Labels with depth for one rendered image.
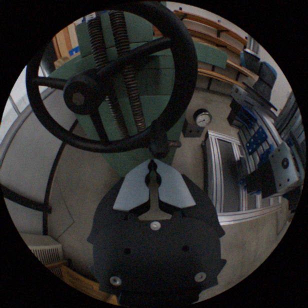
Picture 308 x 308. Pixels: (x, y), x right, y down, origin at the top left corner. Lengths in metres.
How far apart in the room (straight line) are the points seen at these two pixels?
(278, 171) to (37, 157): 1.78
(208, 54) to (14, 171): 1.54
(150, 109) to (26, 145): 1.33
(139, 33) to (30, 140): 1.37
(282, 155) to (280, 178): 0.07
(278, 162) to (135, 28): 0.49
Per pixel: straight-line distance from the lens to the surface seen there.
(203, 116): 0.34
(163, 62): 0.31
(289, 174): 0.40
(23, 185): 1.39
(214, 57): 0.36
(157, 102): 0.34
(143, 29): 0.22
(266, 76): 0.78
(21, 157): 1.37
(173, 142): 0.33
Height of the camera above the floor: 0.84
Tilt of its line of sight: 58 degrees down
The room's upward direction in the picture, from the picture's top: 3 degrees counter-clockwise
